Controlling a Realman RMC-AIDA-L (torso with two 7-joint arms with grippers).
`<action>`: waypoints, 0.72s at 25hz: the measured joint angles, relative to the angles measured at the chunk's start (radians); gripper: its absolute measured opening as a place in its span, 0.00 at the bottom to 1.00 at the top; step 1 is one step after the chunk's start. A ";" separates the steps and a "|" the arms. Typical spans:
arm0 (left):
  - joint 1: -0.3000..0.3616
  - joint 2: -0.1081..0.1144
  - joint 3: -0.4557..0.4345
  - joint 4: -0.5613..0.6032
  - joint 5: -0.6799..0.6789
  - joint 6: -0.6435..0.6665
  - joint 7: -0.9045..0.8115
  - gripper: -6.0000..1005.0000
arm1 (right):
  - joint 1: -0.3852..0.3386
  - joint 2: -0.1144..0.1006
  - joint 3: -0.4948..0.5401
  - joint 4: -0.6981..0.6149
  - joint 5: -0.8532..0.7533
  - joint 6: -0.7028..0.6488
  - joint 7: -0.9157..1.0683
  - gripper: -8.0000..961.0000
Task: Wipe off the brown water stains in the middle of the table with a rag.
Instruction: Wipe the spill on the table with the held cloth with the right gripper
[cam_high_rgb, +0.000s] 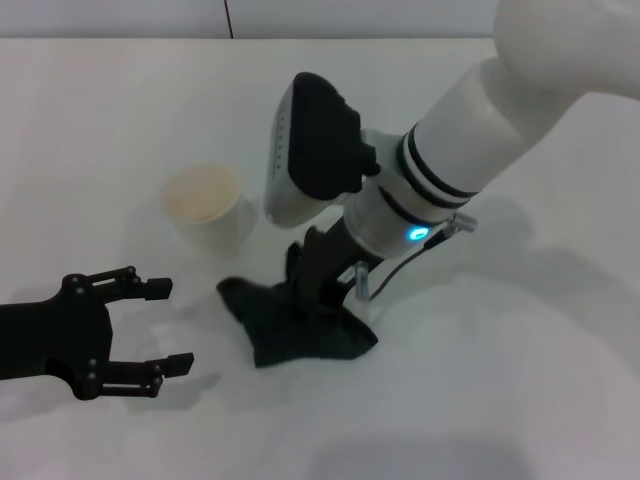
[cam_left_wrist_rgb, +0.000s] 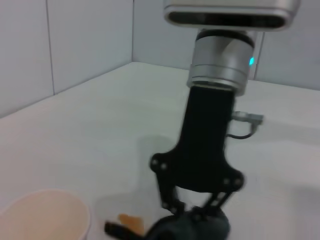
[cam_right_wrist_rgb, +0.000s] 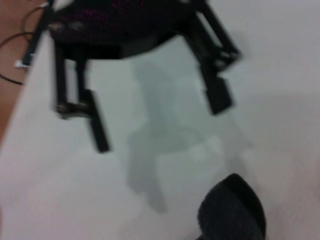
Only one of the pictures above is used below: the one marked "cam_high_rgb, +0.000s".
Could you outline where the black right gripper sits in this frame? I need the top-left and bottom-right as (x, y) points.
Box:
(283, 217), (386, 321)

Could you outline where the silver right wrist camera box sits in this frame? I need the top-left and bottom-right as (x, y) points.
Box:
(262, 72), (379, 229)

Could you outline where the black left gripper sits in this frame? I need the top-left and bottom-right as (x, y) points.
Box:
(0, 266), (195, 400)

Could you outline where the dark blue rag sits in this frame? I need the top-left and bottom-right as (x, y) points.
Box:
(215, 239), (379, 369)

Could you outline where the white paper cup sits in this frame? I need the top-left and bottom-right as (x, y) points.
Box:
(160, 163), (259, 259)

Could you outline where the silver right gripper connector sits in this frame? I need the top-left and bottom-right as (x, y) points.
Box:
(344, 260), (371, 301)

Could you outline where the thin grey right gripper cable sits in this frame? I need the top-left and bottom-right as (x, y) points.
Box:
(367, 212), (479, 301)

